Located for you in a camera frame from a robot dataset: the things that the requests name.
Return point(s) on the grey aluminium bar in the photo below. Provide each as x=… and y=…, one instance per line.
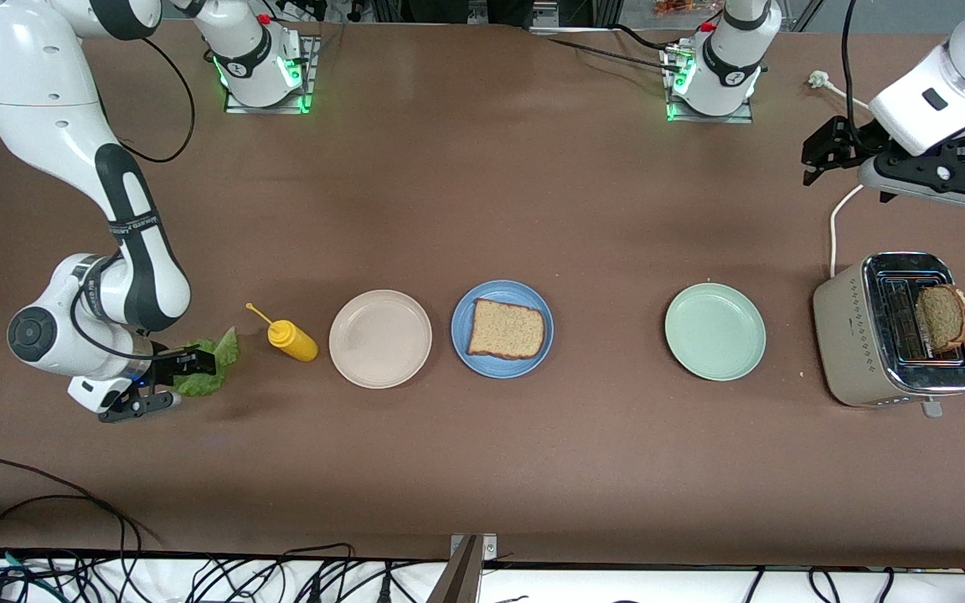
x=457, y=578

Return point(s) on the beige plate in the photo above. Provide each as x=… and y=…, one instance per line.
x=380, y=339

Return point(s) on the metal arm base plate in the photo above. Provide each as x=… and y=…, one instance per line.
x=709, y=119
x=269, y=110

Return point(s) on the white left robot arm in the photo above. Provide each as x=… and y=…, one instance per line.
x=725, y=67

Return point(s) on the brown bread slice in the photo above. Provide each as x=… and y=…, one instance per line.
x=503, y=329
x=943, y=318

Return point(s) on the metal table edge bracket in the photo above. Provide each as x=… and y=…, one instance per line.
x=487, y=548

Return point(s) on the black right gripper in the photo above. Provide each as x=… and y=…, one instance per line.
x=166, y=366

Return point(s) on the blue plate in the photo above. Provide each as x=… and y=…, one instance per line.
x=499, y=368

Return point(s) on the yellow mustard squeeze bottle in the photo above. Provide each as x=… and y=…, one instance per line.
x=294, y=342

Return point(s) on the green lettuce leaf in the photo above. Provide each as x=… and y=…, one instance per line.
x=202, y=385

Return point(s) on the orange packaged item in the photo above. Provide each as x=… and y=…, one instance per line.
x=683, y=7

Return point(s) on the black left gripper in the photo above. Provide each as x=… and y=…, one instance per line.
x=854, y=138

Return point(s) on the green plate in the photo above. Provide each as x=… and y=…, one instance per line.
x=715, y=332

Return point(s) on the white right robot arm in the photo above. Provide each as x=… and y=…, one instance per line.
x=47, y=109

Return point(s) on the silver beige toaster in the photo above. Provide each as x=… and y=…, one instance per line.
x=847, y=335

